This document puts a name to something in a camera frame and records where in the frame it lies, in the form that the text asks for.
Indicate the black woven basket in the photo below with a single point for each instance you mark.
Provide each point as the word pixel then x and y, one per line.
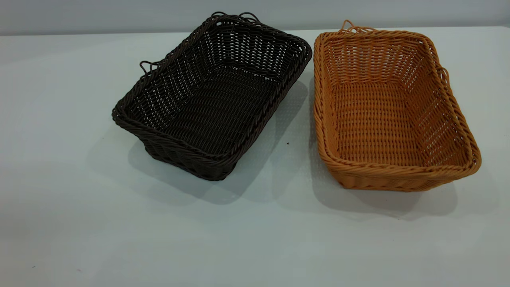
pixel 207 107

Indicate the orange woven basket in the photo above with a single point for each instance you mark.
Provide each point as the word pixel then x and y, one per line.
pixel 378 119

